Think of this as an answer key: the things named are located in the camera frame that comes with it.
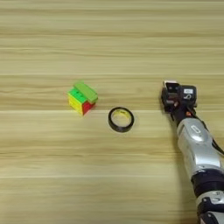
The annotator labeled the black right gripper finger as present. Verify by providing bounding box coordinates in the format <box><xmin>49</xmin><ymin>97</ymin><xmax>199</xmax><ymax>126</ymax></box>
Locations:
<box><xmin>160</xmin><ymin>85</ymin><xmax>176</xmax><ymax>114</ymax></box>
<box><xmin>174</xmin><ymin>92</ymin><xmax>183</xmax><ymax>104</ymax></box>

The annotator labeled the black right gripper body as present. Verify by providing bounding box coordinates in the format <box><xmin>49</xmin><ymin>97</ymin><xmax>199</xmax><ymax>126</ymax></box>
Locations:
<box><xmin>170</xmin><ymin>101</ymin><xmax>197</xmax><ymax>127</ymax></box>

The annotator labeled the black tape roll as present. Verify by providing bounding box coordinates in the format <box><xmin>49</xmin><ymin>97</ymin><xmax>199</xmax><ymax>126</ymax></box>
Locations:
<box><xmin>108</xmin><ymin>106</ymin><xmax>136</xmax><ymax>133</ymax></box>

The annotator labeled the green rectangular block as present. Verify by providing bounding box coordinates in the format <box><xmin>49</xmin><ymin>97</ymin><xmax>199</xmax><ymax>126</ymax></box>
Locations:
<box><xmin>73</xmin><ymin>80</ymin><xmax>99</xmax><ymax>104</ymax></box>

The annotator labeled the multicolour Rubik's cube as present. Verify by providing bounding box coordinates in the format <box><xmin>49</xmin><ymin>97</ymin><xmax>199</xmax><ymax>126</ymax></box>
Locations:
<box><xmin>67</xmin><ymin>87</ymin><xmax>96</xmax><ymax>116</ymax></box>

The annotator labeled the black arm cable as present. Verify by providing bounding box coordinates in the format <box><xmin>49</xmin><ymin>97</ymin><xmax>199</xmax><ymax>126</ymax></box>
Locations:
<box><xmin>198</xmin><ymin>115</ymin><xmax>224</xmax><ymax>156</ymax></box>

